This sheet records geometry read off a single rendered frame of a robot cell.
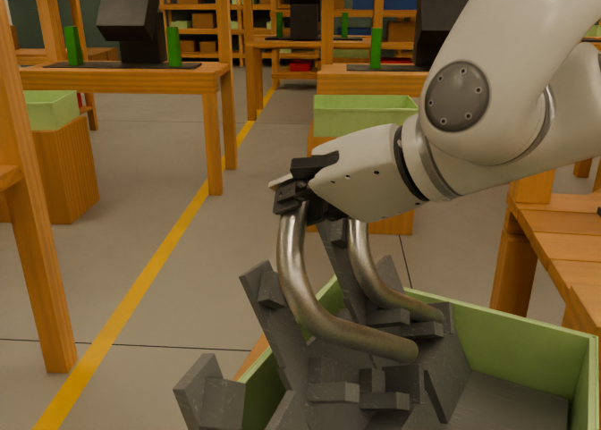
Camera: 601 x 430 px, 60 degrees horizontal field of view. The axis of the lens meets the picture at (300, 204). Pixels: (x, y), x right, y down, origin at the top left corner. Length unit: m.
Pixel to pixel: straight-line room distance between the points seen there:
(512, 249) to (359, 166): 1.18
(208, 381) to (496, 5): 0.33
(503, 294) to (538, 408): 0.81
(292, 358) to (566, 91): 0.41
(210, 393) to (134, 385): 1.81
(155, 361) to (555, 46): 2.12
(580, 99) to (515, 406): 0.58
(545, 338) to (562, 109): 0.53
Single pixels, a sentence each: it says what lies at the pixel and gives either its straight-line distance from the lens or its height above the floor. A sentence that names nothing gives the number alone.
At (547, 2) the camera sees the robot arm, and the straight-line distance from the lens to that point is 0.36.
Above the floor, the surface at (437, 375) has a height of 0.91.
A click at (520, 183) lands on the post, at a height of 0.94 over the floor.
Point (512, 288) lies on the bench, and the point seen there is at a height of 0.61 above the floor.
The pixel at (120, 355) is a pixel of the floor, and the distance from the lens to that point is 2.40.
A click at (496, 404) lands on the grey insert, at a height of 0.85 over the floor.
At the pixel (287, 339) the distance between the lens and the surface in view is 0.63.
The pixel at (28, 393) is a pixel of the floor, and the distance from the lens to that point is 2.35.
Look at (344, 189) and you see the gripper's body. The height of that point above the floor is 1.25.
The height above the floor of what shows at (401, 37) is 0.76.
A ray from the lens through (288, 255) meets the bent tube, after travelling 0.55.
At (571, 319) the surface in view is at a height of 0.84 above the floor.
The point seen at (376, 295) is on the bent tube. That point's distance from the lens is 0.72.
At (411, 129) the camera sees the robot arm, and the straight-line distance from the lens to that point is 0.46.
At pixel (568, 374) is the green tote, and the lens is 0.92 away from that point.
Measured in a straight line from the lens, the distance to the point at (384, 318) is 0.75.
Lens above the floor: 1.43
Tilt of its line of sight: 23 degrees down
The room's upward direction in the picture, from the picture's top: straight up
